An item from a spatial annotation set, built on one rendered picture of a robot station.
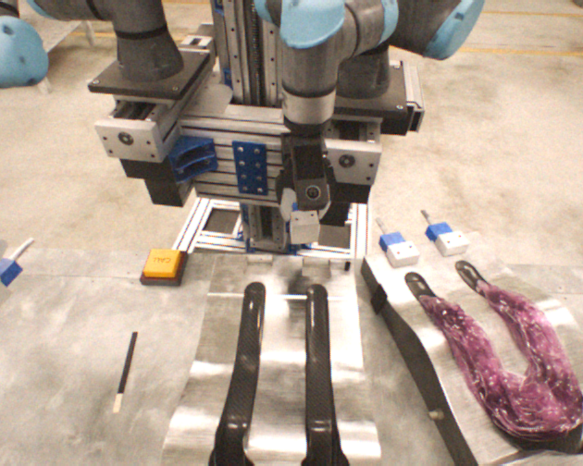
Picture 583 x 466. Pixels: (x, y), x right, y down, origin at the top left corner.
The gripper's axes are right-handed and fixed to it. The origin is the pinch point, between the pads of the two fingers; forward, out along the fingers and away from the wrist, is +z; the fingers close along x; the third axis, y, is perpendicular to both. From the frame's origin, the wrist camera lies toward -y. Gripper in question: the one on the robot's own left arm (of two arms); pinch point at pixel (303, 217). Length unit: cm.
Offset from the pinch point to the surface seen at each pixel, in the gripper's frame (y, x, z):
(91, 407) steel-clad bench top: -24.4, 37.9, 15.2
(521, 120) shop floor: 171, -187, 94
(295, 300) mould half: -13.5, 3.1, 6.4
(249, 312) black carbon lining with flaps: -14.8, 11.2, 7.0
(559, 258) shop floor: 49, -138, 94
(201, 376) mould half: -25.1, 18.5, 5.8
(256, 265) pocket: -3.6, 9.5, 8.8
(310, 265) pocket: -5.2, -0.9, 8.2
